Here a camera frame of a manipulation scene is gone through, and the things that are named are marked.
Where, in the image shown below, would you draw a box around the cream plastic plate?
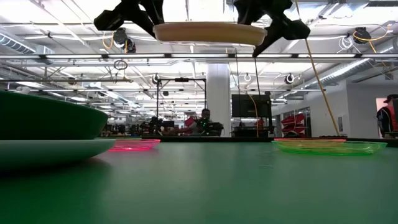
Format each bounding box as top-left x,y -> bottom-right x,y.
152,21 -> 268,47

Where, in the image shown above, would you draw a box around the black background robot arms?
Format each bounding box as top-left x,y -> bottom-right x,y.
139,116 -> 175,137

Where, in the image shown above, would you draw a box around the red storage bins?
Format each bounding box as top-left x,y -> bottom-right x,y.
281,113 -> 307,136

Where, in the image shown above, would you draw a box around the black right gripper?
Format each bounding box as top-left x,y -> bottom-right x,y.
233,0 -> 311,58

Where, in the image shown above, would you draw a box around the yellow hanging cable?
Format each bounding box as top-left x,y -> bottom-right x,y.
294,0 -> 340,137

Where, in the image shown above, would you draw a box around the orange transparent plastic plate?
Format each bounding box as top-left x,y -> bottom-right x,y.
273,138 -> 347,143

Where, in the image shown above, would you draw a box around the black ceiling cable reel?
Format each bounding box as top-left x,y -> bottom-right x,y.
353,27 -> 371,44
113,27 -> 128,44

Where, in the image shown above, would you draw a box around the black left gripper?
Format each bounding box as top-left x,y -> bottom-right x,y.
93,0 -> 165,39

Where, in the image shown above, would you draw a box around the pink transparent plastic plate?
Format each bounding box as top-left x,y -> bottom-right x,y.
108,138 -> 161,152

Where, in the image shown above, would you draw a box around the white pillar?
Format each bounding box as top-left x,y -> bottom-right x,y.
206,63 -> 231,138

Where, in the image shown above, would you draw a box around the large green transparent plate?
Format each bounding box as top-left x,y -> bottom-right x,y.
271,140 -> 388,156

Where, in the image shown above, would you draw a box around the person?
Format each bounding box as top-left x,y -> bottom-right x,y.
376,94 -> 398,139
186,108 -> 224,137

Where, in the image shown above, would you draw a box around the black monitor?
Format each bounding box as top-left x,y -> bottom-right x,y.
231,94 -> 273,118

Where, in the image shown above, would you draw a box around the black frame rig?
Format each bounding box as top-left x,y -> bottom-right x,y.
156,77 -> 208,119

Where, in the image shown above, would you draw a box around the large pale mint plate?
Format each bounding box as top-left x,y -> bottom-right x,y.
0,138 -> 116,170

